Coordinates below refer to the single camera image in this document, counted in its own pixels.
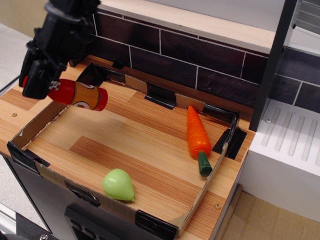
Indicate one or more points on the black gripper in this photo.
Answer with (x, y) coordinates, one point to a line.
(63, 37)

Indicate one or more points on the red toy hot sauce bottle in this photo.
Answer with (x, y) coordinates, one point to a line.
(78, 94)

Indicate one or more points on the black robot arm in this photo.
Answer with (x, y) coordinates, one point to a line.
(74, 7)

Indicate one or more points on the cardboard fence with black tape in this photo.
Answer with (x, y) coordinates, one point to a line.
(62, 154)

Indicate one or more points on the green toy pear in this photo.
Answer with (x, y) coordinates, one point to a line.
(117, 184)

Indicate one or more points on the light wooden shelf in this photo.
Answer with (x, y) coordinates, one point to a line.
(221, 30)

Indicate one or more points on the black toy oven front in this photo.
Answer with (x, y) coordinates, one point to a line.
(85, 226)

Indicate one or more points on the orange toy carrot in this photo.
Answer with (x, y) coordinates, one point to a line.
(198, 141)

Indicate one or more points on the white toy sink drainboard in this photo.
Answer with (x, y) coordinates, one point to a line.
(282, 166)

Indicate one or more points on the black vertical post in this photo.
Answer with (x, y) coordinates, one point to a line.
(281, 41)

